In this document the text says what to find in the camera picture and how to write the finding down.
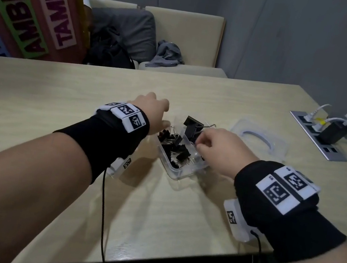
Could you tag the person's right hand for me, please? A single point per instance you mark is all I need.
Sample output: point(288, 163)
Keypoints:
point(226, 152)

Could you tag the person's left hand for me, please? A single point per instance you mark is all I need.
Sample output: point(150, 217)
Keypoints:
point(149, 108)

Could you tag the person's right fingers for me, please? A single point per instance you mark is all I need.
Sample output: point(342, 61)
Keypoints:
point(204, 142)

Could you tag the person's left thumb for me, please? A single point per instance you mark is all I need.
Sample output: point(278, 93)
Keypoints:
point(162, 126)

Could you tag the large black binder clip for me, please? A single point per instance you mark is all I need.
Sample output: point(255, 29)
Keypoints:
point(191, 127)

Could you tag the person's left forearm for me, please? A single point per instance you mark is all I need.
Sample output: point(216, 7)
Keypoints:
point(16, 189)

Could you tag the pile of small black clips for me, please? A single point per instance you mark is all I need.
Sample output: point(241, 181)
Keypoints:
point(176, 155)

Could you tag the white left wrist marker tracker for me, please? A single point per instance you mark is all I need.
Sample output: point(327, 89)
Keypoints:
point(129, 116)

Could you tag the white wrist marker tracker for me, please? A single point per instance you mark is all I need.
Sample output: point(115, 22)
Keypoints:
point(129, 116)
point(287, 188)

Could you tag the clear plastic container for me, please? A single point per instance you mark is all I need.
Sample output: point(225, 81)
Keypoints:
point(180, 171)

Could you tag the clear plastic lid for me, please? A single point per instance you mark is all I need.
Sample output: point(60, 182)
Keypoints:
point(259, 138)

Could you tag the black left wrist band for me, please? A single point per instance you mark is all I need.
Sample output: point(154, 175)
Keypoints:
point(104, 144)

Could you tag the black wrist band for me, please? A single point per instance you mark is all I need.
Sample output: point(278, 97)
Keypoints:
point(104, 144)
point(281, 222)

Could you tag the grey crumpled cloth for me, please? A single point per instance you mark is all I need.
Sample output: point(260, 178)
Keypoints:
point(167, 55)

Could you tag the black bag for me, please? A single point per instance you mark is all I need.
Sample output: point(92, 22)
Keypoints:
point(109, 49)

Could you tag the beige sofa bench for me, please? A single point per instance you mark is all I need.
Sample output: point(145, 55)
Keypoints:
point(190, 35)

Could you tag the white right wrist marker tracker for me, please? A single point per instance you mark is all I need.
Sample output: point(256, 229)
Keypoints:
point(287, 188)

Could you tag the grey cushion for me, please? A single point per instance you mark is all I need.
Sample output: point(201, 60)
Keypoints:
point(134, 32)

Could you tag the black right wrist band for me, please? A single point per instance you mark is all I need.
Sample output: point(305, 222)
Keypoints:
point(281, 222)

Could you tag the white plug with yellow tag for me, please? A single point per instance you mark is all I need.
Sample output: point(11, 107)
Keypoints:
point(319, 124)

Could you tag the grey power strip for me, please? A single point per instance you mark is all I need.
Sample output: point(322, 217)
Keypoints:
point(330, 151)

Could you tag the black power adapter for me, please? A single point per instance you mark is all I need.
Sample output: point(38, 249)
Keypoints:
point(334, 133)

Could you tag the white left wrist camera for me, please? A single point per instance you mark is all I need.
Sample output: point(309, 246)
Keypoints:
point(120, 166)

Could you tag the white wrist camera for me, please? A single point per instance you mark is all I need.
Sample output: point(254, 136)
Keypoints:
point(120, 166)
point(238, 219)

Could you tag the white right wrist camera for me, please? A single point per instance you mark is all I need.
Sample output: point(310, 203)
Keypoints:
point(238, 219)

